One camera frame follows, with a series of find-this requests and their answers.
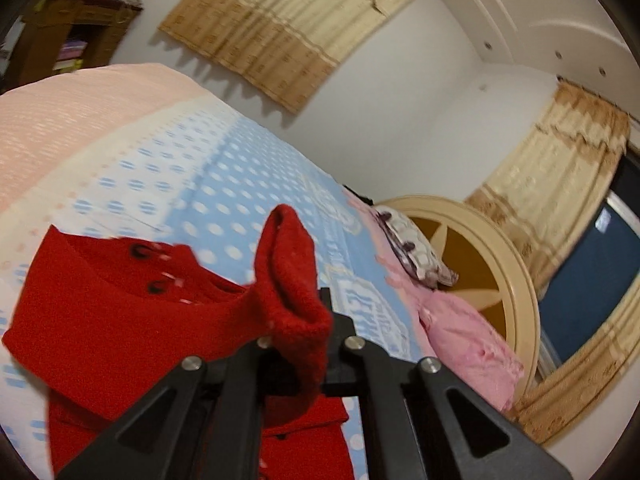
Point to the pink pillow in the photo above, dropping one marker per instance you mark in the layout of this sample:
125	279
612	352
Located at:
470	355

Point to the red fleece coat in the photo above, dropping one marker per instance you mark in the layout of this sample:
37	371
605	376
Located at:
125	320

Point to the long beige curtain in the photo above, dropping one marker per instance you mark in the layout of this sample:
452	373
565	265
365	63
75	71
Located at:
585	370
555	180

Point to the blue polka dot printed blanket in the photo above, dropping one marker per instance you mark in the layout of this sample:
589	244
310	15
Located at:
225	185

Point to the wooden cabinet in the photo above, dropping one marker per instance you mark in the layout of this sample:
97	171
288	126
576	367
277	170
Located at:
65	30

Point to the cream round headboard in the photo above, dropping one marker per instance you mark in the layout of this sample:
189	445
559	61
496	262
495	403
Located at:
492	270

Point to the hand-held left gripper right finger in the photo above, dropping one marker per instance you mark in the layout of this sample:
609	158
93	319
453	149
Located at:
345	330

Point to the dark window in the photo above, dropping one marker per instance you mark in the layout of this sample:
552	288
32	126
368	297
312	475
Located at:
590	280

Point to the white purple patterned pillow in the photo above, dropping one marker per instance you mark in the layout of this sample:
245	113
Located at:
417	245

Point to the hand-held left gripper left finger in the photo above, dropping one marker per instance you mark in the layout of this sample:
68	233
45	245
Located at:
235	385

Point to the pink bed sheet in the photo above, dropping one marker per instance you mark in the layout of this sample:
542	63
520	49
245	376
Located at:
400	280

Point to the short beige curtain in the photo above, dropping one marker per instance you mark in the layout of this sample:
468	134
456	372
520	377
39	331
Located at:
280	30

